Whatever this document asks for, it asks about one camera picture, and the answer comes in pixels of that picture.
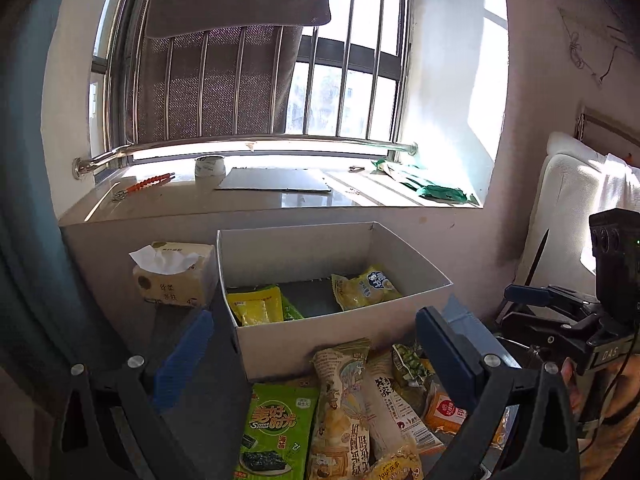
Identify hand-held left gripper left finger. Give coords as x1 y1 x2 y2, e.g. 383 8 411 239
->
50 308 217 480

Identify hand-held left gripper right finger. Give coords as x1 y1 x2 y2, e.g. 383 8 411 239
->
415 305 582 480

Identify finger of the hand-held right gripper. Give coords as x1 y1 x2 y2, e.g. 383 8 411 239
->
503 283 602 317
499 310 596 361

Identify green pea snack packet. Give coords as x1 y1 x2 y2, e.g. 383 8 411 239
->
391 342 435 392

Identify orange snack packet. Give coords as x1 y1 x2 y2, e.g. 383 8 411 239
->
424 389 472 437

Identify white snack packet black print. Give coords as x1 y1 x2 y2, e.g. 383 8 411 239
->
366 360 446 457

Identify green seaweed snack packet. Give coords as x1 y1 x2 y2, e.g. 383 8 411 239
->
234 381 321 480

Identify beige illustrated snack packet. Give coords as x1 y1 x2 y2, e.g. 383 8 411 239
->
306 337 375 480

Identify white cardboard box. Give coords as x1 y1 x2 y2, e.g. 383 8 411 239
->
216 221 454 384

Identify person's right forearm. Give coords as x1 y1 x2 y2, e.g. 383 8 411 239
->
612 362 640 441

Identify person's right hand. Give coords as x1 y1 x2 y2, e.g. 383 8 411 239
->
560 357 585 417

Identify white towel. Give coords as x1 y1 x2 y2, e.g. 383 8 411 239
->
579 152 640 277

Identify beige tissue pack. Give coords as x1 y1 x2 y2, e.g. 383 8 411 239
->
129 241 217 309

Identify white chair with towel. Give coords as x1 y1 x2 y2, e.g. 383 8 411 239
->
515 131 640 313

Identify yellow packet with white label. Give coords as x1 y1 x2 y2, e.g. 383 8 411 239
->
331 266 404 312

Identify green plastic bags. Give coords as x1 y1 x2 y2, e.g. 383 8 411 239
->
370 158 482 206

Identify white tape roll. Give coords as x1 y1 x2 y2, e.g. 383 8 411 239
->
194 155 226 179

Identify grey flat board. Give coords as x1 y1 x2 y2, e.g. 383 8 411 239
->
214 167 332 194

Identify blue curtain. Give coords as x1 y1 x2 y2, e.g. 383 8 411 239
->
0 0 132 366

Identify brown mesh curtain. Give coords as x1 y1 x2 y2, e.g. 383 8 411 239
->
125 25 304 144

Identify wooden bed frame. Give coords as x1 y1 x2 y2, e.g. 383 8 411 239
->
575 105 640 162

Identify orange handled tool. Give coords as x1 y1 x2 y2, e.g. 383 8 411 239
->
111 172 176 202

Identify wall cable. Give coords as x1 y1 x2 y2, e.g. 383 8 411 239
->
557 7 632 86

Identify steel window guard rail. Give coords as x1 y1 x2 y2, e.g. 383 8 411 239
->
72 0 434 179

